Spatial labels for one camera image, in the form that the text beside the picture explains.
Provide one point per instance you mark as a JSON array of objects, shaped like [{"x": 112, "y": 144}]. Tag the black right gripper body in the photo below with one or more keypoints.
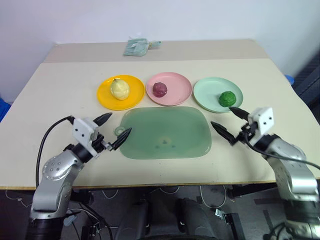
[{"x": 247, "y": 133}]

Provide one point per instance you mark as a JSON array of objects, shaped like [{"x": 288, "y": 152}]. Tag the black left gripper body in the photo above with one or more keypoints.
[{"x": 100, "y": 142}]

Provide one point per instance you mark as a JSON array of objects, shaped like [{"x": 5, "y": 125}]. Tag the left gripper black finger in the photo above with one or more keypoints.
[
  {"x": 103, "y": 119},
  {"x": 121, "y": 138}
]

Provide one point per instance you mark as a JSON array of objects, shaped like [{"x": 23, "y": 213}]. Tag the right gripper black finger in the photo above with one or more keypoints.
[
  {"x": 240, "y": 113},
  {"x": 223, "y": 132}
]

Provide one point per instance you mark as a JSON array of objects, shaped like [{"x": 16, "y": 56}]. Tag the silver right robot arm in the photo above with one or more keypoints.
[{"x": 292, "y": 175}]

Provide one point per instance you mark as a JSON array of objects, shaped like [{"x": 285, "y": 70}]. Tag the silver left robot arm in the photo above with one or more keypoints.
[{"x": 55, "y": 172}]

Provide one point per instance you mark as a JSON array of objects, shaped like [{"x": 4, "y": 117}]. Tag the light green plate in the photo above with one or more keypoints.
[{"x": 207, "y": 92}]

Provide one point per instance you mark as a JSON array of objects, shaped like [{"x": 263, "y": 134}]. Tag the yellow plate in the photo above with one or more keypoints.
[{"x": 136, "y": 96}]

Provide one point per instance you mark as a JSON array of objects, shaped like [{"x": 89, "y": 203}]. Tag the pink plate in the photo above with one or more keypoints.
[{"x": 178, "y": 87}]

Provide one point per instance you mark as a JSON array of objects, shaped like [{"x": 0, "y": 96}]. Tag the green rough ball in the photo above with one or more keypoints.
[{"x": 227, "y": 98}]

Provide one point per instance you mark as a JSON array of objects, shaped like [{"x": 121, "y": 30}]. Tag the pale yellow pear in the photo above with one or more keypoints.
[{"x": 120, "y": 90}]

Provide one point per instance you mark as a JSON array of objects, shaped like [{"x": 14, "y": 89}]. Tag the translucent green tray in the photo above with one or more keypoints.
[{"x": 162, "y": 125}]

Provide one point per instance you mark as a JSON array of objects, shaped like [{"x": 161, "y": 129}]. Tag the small blue container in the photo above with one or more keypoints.
[{"x": 290, "y": 80}]

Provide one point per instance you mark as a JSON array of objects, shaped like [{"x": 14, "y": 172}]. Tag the purple round fruit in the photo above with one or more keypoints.
[{"x": 159, "y": 90}]

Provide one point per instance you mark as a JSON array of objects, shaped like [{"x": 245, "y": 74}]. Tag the black ribbed equipment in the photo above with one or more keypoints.
[{"x": 308, "y": 82}]

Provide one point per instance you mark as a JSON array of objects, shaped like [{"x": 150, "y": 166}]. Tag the pale green tissue packet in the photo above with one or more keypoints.
[{"x": 135, "y": 47}]

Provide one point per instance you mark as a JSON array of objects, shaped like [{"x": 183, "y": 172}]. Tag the small pale green pouch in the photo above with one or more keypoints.
[{"x": 155, "y": 44}]

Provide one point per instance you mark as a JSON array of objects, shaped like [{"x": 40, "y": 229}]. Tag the blue bin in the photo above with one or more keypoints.
[{"x": 3, "y": 110}]

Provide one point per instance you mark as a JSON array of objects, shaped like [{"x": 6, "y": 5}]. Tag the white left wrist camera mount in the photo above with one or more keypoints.
[{"x": 83, "y": 128}]

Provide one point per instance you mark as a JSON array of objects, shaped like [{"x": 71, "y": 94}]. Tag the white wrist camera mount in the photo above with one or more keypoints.
[
  {"x": 83, "y": 128},
  {"x": 265, "y": 120}
]

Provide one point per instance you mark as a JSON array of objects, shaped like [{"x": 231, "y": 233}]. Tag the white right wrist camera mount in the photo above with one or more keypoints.
[{"x": 265, "y": 120}]

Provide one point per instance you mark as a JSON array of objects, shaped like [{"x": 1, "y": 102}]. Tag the black table frame bar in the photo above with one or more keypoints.
[{"x": 250, "y": 190}]

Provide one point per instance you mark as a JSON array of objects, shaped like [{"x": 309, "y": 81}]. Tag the black table leg post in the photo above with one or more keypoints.
[{"x": 235, "y": 226}]

